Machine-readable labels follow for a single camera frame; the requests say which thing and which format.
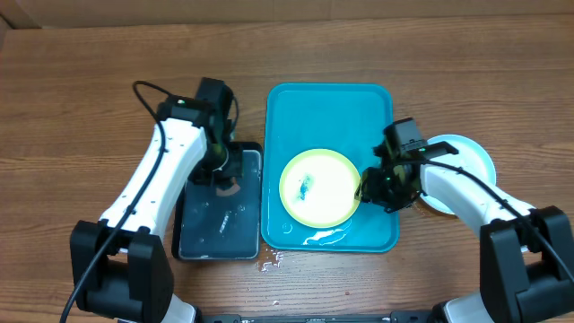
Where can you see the teal plastic serving tray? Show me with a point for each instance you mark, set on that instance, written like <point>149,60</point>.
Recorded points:
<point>348,118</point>

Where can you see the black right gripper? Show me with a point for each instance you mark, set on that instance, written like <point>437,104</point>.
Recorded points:
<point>372,192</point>

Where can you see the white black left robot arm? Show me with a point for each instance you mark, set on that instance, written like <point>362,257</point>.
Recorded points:
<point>120,267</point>

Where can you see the brown cardboard backdrop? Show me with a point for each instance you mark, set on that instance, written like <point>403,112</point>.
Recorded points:
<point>29,14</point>

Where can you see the orange green scrub sponge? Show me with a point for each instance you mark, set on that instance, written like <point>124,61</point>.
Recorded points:
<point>230,191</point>

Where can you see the light blue plate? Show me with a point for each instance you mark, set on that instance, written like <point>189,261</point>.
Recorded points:
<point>451,192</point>

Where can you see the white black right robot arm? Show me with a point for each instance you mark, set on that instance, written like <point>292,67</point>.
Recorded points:
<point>526,253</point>

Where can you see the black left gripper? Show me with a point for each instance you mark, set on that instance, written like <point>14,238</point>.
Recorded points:
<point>234,170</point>

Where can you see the black water basin tray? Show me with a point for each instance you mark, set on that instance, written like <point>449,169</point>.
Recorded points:
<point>210,227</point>

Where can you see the yellow plate far on tray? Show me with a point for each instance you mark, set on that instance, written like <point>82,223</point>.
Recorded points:
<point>317,188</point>

